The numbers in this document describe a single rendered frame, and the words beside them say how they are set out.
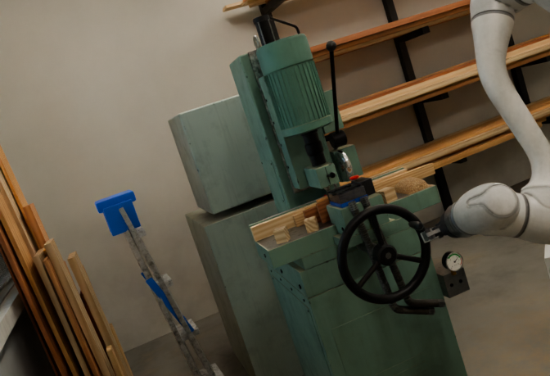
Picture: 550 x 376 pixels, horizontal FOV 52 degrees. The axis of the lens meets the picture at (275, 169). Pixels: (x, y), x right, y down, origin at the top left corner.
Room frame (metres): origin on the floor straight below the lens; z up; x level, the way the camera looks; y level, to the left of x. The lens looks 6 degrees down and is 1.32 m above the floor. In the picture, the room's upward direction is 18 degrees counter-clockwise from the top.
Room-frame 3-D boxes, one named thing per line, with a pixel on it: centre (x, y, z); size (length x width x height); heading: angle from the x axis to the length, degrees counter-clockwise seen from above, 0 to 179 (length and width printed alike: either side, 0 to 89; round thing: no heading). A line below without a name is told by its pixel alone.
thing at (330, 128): (2.15, -0.25, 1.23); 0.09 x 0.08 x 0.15; 13
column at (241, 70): (2.20, -0.08, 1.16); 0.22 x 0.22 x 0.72; 13
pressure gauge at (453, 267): (1.76, -0.45, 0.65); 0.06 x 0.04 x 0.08; 103
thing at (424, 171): (1.94, -0.27, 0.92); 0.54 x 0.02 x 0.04; 103
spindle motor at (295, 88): (1.91, -0.15, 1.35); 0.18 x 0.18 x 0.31
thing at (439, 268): (1.83, -0.44, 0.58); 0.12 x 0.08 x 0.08; 13
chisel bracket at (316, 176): (1.93, -0.15, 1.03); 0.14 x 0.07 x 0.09; 13
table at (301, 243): (1.81, -0.18, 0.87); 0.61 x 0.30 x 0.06; 103
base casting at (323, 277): (2.03, -0.12, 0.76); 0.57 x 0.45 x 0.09; 13
